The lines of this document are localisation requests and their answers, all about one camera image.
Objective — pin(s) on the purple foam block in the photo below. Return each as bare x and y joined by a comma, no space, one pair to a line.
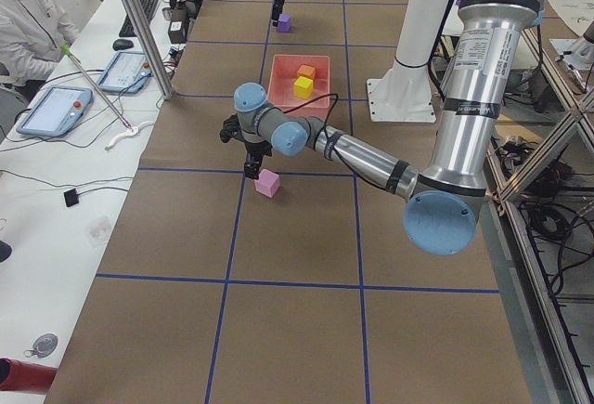
284,23

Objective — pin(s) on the light pink foam block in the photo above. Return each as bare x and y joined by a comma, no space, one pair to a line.
267,183

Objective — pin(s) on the orange foam block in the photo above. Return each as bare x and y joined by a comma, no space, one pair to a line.
307,71

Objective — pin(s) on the yellow foam block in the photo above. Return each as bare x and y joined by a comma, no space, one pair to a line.
303,88

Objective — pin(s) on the pink plastic bin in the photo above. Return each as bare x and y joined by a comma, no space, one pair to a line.
284,73

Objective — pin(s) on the black box on desk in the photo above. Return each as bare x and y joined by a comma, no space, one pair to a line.
178,26

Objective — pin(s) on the white curved hook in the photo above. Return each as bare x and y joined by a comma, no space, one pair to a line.
130,132

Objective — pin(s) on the far blue teach pendant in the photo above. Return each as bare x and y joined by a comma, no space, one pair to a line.
127,73

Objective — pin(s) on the blue teach pendant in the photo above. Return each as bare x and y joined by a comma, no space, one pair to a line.
56,112
127,73

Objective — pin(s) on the black computer mouse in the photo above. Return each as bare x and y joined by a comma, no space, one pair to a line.
122,44

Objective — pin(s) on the small black square device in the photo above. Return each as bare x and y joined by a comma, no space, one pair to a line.
71,197

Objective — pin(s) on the near blue teach pendant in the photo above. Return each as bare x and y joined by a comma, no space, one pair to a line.
56,112

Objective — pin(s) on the green tipped metal rod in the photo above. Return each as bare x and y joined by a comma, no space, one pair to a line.
66,51

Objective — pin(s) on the person in white shirt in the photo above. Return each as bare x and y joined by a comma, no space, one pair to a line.
32,34

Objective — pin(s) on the round metal disc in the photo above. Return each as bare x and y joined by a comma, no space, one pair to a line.
43,346

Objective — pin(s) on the red cylinder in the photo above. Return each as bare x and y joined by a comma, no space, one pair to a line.
26,377

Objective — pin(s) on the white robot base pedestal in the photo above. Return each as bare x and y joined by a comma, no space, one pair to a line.
404,94

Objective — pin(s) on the aluminium frame post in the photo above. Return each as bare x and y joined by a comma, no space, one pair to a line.
144,34

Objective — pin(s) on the aluminium truss frame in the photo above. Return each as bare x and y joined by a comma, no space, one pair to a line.
541,160

